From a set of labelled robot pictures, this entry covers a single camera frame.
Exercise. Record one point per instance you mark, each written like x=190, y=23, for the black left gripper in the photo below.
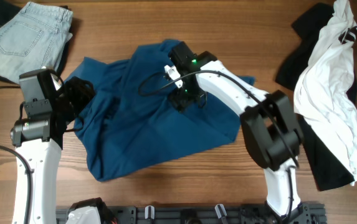
x=76, y=87

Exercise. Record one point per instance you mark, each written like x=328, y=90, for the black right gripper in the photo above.
x=180, y=100

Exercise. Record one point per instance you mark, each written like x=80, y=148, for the dark blue shirt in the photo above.
x=130, y=124

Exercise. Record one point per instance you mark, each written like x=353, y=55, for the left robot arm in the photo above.
x=50, y=105

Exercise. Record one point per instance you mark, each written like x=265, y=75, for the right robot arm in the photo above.
x=271, y=131

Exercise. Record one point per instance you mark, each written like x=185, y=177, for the light blue folded jeans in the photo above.
x=34, y=38

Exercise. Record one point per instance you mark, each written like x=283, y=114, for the white shirt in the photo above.
x=320, y=93

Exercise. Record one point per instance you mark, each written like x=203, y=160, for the black garment at right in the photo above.
x=329, y=173

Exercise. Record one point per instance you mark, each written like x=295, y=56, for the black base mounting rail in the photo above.
x=309, y=213

